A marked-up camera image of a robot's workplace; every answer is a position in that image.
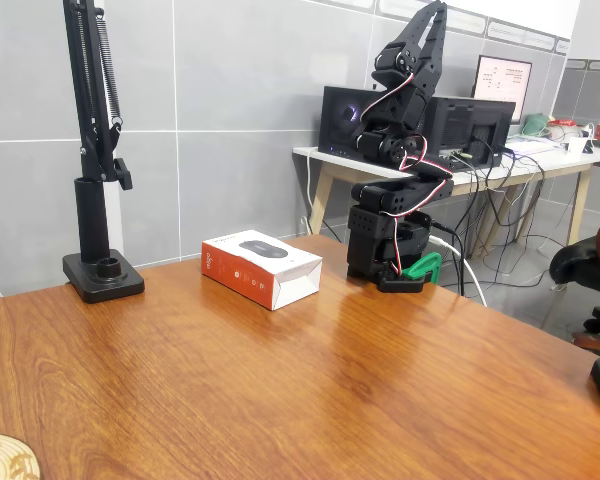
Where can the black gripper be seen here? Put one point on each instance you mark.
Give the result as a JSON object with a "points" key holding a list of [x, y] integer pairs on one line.
{"points": [[414, 59]]}

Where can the orange white mouse box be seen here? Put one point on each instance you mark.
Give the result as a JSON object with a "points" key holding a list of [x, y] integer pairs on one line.
{"points": [[260, 260]]}

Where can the computer monitor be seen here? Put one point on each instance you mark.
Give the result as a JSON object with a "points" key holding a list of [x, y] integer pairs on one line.
{"points": [[505, 80]]}

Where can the black PC case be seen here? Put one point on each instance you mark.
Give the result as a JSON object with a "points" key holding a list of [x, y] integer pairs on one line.
{"points": [[340, 130]]}

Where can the green bag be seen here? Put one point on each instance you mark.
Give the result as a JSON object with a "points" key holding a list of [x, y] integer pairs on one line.
{"points": [[536, 124]]}

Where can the white desk wooden legs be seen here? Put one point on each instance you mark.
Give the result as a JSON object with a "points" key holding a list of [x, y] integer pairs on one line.
{"points": [[330, 161]]}

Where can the white cup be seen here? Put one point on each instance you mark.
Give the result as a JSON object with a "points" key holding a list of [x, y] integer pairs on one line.
{"points": [[577, 145]]}

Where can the green table clamp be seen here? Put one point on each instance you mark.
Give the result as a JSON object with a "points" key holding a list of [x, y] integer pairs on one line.
{"points": [[427, 265]]}

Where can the black office chair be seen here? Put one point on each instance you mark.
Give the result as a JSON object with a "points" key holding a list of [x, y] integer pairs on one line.
{"points": [[580, 260]]}

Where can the black desk clamp base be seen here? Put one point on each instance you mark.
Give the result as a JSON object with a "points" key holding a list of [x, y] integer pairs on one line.
{"points": [[92, 225]]}

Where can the round wooden coaster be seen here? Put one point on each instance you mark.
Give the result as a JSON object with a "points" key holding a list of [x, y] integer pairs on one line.
{"points": [[5, 460]]}

